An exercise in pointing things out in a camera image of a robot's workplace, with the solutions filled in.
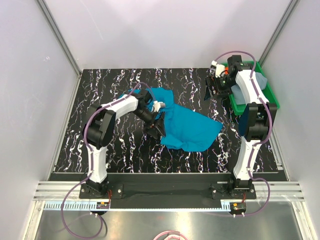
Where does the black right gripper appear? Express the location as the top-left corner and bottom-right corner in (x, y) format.
(203, 75), (236, 102)

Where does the blue t shirt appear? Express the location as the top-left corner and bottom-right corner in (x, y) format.
(119, 87), (223, 153)

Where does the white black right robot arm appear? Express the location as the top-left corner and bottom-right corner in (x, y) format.
(205, 51), (278, 201)

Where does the aluminium frame rail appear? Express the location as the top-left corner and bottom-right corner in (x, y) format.
(33, 181), (304, 202)

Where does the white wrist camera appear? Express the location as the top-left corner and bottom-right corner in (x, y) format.
(210, 60), (226, 78)
(152, 100), (166, 113)

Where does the green plastic tray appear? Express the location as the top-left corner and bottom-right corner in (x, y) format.
(228, 62), (280, 116)

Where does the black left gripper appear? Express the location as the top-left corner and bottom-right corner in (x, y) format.
(132, 107), (166, 140)

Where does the grey t shirt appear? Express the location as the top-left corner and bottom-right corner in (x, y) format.
(231, 72), (268, 106)

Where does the orange t shirt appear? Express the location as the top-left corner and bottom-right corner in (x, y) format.
(222, 66), (229, 74)

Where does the pink cable loop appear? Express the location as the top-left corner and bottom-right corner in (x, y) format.
(152, 230), (188, 240)

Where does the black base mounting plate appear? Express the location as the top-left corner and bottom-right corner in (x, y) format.
(79, 182), (257, 200)

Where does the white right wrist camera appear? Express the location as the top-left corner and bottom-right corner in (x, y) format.
(210, 60), (226, 78)

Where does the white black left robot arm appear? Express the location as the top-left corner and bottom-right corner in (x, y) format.
(80, 89), (166, 198)

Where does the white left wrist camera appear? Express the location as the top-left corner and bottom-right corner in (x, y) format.
(152, 100), (166, 113)

